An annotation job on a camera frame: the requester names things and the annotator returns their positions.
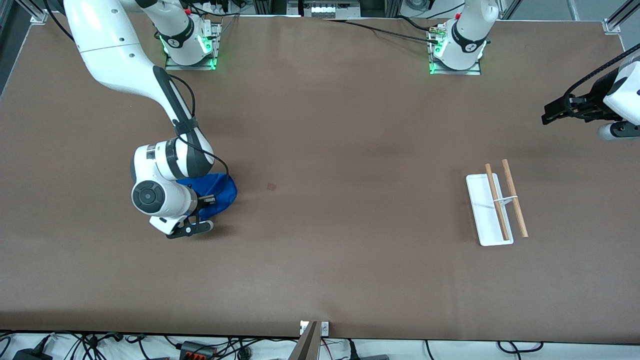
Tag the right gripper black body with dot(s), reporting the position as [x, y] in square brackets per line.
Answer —
[203, 202]

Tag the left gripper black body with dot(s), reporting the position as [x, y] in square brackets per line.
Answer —
[593, 100]

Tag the blue towel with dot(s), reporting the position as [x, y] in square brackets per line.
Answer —
[220, 192]

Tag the white rack with wooden rods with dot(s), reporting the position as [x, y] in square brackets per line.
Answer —
[487, 220]

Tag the black box with orange connectors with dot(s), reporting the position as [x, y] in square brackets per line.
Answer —
[197, 350]

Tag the white power strip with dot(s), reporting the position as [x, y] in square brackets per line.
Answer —
[330, 9]

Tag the grey flat box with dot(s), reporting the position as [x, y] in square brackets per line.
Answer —
[375, 357]

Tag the black power adapter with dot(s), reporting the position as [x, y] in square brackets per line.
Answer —
[30, 355]

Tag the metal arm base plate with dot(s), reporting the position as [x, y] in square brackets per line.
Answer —
[455, 72]
[190, 67]

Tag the white metal bracket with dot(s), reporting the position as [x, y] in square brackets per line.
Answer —
[325, 328]

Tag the grey camera support pole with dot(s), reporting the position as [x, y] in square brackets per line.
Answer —
[306, 345]

